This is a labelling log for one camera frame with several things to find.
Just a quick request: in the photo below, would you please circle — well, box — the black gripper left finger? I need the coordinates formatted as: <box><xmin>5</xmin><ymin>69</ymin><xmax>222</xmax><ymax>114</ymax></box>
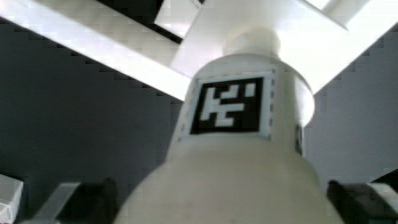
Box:
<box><xmin>19</xmin><ymin>178</ymin><xmax>117</xmax><ymax>224</ymax></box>

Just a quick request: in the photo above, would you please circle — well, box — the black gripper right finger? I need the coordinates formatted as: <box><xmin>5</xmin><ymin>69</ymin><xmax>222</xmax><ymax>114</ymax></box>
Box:
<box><xmin>326</xmin><ymin>180</ymin><xmax>398</xmax><ymax>224</ymax></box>

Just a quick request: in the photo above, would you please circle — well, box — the white lamp bulb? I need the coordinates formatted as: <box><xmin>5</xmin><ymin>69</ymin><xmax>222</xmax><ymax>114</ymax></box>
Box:
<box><xmin>113</xmin><ymin>29</ymin><xmax>342</xmax><ymax>224</ymax></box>

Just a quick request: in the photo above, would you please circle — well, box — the white lamp base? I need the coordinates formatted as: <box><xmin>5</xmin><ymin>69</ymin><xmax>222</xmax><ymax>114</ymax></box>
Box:
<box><xmin>152</xmin><ymin>0</ymin><xmax>398</xmax><ymax>96</ymax></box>

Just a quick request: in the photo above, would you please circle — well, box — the white front fence bar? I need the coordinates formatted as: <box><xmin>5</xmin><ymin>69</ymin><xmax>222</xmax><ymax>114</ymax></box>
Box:
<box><xmin>0</xmin><ymin>0</ymin><xmax>190</xmax><ymax>100</ymax></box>

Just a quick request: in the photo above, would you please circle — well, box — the white fence bar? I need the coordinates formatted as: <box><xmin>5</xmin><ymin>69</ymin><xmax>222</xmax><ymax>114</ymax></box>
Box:
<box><xmin>0</xmin><ymin>0</ymin><xmax>190</xmax><ymax>100</ymax></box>
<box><xmin>305</xmin><ymin>0</ymin><xmax>398</xmax><ymax>31</ymax></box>

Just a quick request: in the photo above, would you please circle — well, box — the white right fence bar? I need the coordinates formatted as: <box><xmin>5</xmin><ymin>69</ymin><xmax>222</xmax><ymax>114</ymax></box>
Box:
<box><xmin>305</xmin><ymin>0</ymin><xmax>398</xmax><ymax>31</ymax></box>

